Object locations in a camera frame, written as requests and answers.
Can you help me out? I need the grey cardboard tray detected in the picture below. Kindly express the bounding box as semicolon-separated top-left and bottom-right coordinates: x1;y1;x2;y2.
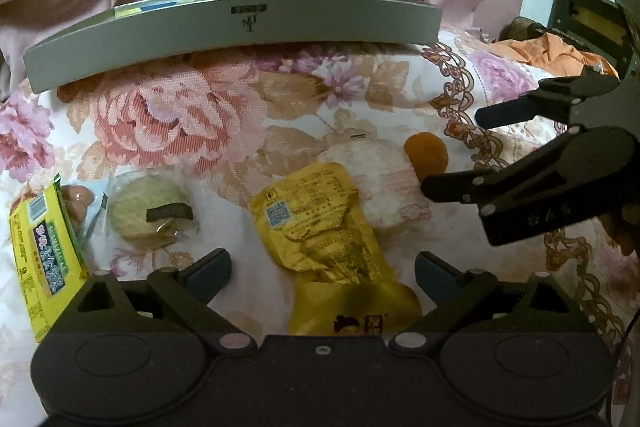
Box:
22;0;443;94

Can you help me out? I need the yellow green snack packet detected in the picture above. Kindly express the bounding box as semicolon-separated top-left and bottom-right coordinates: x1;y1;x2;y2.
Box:
7;174;91;345

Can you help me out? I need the white round pastry packet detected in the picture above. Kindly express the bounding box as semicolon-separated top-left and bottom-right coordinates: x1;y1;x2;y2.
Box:
317;139;433;233

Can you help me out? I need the green round pastry packet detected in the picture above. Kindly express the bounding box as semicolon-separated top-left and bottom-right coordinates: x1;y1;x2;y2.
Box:
85;172;201;253

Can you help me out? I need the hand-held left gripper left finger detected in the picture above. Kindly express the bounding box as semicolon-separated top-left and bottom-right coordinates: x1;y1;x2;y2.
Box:
60;248;261;356

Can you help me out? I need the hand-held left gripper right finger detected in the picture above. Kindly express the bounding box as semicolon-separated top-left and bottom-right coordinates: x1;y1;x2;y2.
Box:
390;252;598;355

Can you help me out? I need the brown cloth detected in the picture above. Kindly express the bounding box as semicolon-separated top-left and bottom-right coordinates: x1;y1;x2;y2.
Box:
502;17;548;42

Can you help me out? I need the clear sausage pack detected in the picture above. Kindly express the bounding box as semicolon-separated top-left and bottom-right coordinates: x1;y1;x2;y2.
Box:
59;184;96;228

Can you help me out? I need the person's right hand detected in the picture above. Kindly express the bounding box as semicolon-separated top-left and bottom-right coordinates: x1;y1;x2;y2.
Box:
604;207;640;258

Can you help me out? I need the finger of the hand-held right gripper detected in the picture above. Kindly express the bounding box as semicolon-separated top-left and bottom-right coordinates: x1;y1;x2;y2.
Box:
475;76;623;130
420;127;638;208

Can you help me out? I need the tangerine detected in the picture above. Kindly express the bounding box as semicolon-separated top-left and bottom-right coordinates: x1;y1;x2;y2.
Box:
403;132;449;175

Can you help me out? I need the orange cloth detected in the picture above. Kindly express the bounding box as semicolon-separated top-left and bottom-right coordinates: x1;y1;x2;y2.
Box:
492;32;621;80

